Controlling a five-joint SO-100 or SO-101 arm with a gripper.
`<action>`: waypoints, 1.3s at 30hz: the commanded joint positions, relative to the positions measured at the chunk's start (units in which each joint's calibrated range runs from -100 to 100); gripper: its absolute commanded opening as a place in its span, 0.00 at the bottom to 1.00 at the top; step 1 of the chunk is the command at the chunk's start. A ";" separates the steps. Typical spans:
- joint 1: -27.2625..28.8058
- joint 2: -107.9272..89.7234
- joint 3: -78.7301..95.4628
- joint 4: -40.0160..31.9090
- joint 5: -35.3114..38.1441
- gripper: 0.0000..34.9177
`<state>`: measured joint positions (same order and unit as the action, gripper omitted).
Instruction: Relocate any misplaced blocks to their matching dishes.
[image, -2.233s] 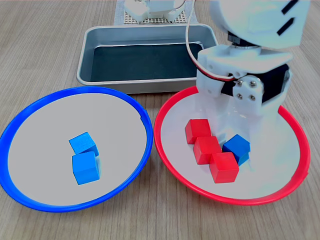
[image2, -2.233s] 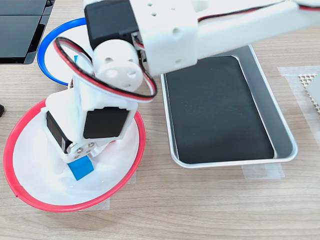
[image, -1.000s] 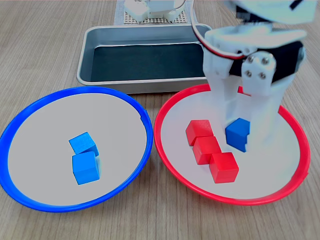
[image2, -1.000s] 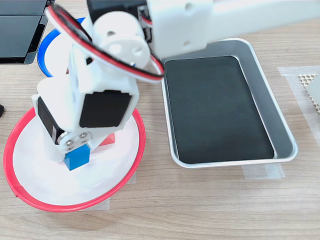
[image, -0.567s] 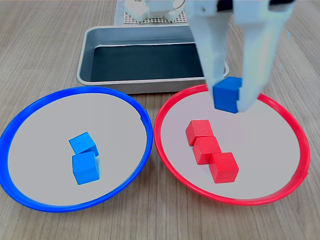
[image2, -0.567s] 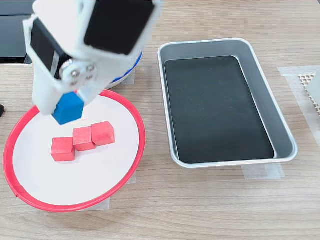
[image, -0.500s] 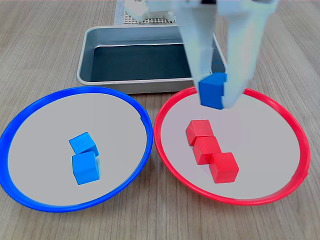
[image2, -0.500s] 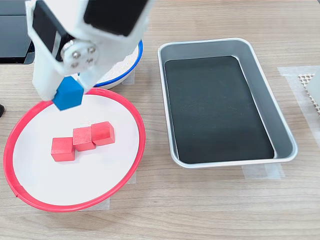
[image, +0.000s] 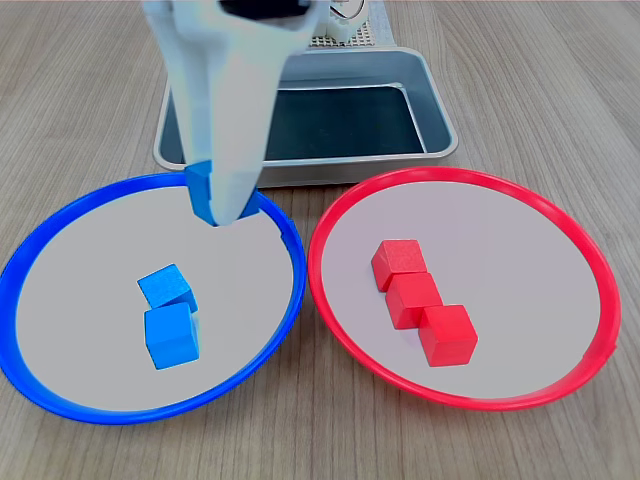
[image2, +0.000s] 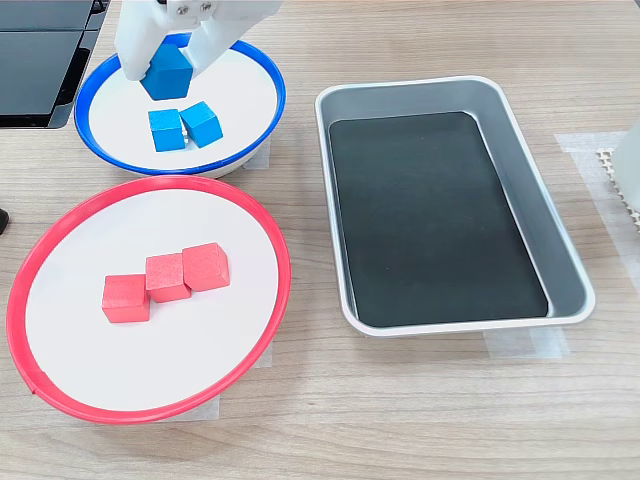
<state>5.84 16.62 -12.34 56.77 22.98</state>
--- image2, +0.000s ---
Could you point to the blue-rimmed white plate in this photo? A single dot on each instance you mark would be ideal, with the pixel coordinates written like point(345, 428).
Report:
point(240, 100)

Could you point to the black glossy flat case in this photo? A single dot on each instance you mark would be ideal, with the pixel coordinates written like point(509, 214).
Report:
point(35, 75)
point(45, 12)

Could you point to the pale perforated base plate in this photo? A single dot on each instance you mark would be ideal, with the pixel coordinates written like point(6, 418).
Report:
point(607, 165)

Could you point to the steel tray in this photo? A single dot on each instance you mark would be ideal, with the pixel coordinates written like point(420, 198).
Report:
point(540, 200)

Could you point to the black tray mat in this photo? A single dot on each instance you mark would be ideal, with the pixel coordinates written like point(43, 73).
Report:
point(435, 220)

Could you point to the translucent tape strip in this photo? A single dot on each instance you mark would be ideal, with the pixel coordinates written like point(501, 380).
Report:
point(205, 407)
point(525, 342)
point(265, 357)
point(262, 155)

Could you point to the red cube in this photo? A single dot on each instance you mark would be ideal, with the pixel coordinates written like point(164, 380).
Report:
point(205, 267)
point(167, 277)
point(125, 297)

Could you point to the red-rimmed white plate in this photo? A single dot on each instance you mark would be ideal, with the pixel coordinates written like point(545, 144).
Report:
point(150, 360)

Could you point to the small black object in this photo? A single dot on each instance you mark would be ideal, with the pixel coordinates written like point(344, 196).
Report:
point(3, 222)

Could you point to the blue cube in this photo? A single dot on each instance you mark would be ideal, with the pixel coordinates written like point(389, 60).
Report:
point(166, 131)
point(167, 72)
point(201, 124)

